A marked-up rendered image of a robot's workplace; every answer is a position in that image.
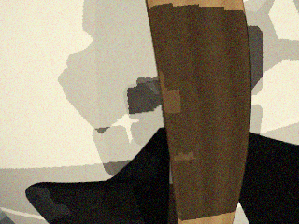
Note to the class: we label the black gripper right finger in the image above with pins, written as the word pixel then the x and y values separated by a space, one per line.
pixel 270 189

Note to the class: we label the dark brown wooden board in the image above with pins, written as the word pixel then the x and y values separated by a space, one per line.
pixel 202 55

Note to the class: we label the wooden post with slot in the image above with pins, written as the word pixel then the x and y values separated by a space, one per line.
pixel 172 218

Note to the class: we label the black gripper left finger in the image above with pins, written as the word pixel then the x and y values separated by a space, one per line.
pixel 137 194

